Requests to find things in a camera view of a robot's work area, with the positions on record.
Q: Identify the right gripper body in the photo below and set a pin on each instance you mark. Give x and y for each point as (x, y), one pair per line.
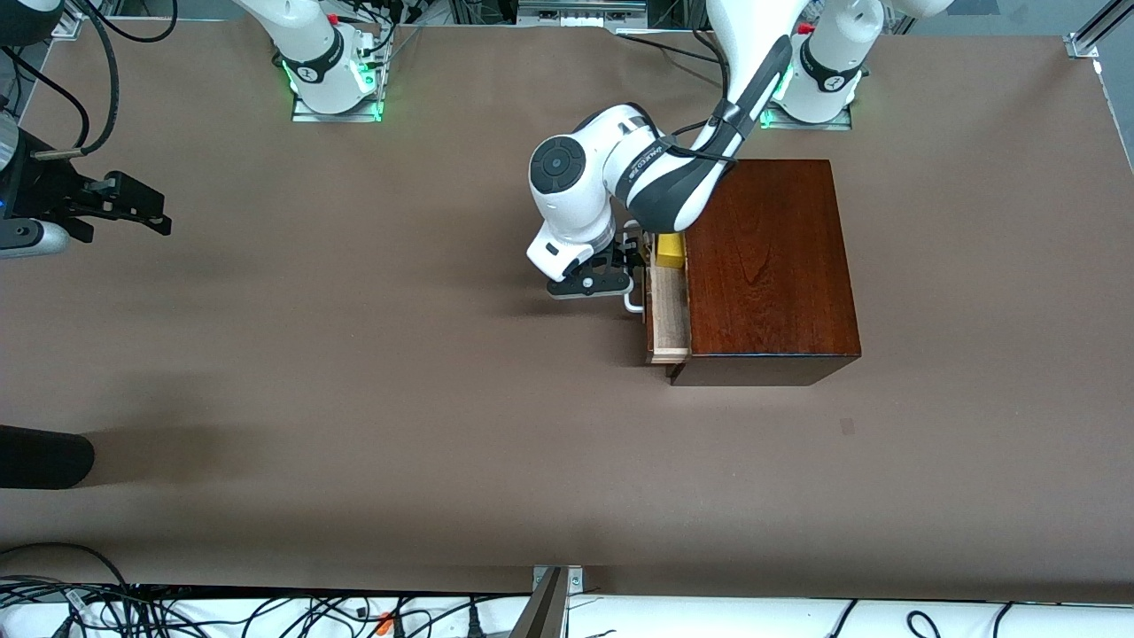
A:
(46, 192)

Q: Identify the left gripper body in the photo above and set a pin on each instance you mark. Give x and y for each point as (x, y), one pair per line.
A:
(625, 254)

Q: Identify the yellow block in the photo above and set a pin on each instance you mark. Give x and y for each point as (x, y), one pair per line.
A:
(671, 252)

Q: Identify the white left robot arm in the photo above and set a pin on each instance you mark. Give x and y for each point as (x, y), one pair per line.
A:
(620, 159)

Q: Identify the dark brown wooden cabinet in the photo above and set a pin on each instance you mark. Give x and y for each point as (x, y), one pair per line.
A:
(771, 266)

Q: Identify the black rounded object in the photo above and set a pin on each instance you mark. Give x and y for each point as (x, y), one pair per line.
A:
(44, 456)

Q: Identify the aluminium profile corner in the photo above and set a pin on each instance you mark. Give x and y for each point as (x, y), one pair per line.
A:
(1094, 35)

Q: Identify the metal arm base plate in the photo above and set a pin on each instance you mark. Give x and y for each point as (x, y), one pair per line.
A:
(846, 122)
(301, 111)

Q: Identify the metal bracket with post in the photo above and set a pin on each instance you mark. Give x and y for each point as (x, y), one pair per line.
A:
(545, 607)

